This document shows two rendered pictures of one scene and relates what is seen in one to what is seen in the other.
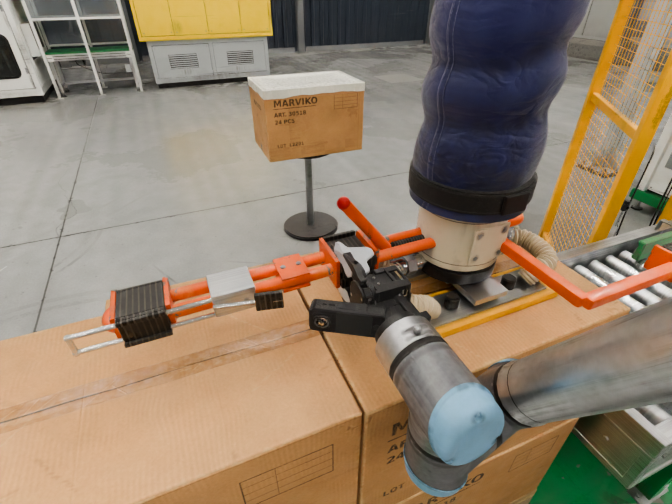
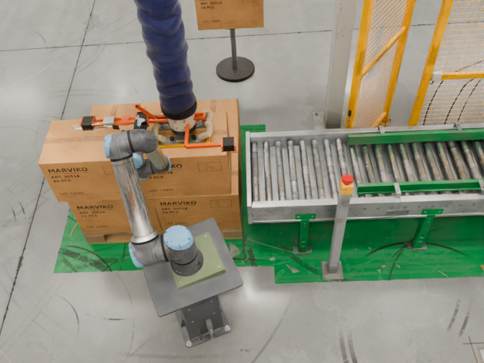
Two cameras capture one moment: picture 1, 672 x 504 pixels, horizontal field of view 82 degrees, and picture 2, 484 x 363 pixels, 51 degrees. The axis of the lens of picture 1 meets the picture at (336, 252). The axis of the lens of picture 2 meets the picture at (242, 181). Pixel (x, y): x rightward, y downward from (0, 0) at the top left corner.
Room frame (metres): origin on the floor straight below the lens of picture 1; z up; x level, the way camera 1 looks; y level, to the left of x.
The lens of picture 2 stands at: (-1.35, -1.60, 3.29)
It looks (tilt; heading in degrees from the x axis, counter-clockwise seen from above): 50 degrees down; 25
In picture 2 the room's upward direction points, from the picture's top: 4 degrees counter-clockwise
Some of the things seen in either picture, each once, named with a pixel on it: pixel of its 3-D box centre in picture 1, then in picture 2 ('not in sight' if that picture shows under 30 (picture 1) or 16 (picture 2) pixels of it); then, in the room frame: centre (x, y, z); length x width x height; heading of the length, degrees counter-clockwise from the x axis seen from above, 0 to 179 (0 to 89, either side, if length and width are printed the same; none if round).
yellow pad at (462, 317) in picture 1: (479, 295); (183, 139); (0.60, -0.29, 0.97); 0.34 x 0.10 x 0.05; 113
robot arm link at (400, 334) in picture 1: (409, 345); not in sight; (0.38, -0.10, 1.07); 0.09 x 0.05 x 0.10; 112
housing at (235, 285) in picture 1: (231, 290); (109, 122); (0.50, 0.17, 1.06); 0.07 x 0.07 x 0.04; 23
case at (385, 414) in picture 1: (436, 349); (185, 155); (0.65, -0.25, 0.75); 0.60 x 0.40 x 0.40; 113
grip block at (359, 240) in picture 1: (348, 257); (142, 119); (0.59, -0.02, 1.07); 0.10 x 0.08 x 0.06; 23
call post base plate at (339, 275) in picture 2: not in sight; (332, 269); (0.57, -1.36, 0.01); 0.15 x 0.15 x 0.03; 22
